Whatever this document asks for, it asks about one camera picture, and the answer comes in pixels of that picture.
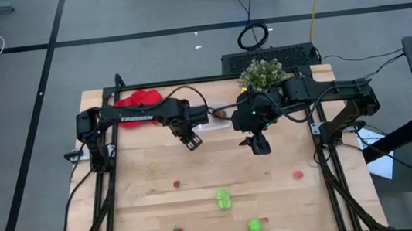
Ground clear plastic tupperware container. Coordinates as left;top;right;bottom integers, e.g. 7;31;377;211
192;100;235;134

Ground black table frame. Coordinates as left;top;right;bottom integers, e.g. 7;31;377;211
40;44;390;231

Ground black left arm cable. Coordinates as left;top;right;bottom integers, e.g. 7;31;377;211
150;82;214;122

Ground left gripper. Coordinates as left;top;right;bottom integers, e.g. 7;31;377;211
165;104;213;155

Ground brown toy kiwi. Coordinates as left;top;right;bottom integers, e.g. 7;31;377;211
213;108;230;122

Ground white power adapter box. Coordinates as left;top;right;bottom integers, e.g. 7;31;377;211
64;147;91;163

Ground black hanging cable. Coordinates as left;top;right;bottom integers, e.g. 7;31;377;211
232;0;272;53

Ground potted green plant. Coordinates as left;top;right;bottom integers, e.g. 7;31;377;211
237;55;290;96

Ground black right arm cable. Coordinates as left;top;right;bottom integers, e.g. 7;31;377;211
265;84;343;127

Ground yellow cable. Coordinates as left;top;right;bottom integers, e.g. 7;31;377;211
304;0;335;45

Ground black beam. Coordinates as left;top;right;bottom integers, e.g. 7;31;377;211
358;114;412;165

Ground green toy starfruit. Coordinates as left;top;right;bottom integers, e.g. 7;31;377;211
214;186;233;212

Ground black perforated computer case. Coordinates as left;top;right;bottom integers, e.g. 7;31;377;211
220;42;321;77

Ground thin black floor cable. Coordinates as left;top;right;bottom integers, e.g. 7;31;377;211
318;46;406;66

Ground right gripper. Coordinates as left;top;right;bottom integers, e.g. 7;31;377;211
228;90;286;159

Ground green round toy fruit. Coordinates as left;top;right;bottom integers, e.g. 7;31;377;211
246;217;265;231

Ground white paper sheet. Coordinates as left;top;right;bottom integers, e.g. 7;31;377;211
355;124;397;183

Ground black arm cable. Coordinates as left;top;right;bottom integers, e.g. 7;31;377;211
265;84;343;127
150;82;214;122

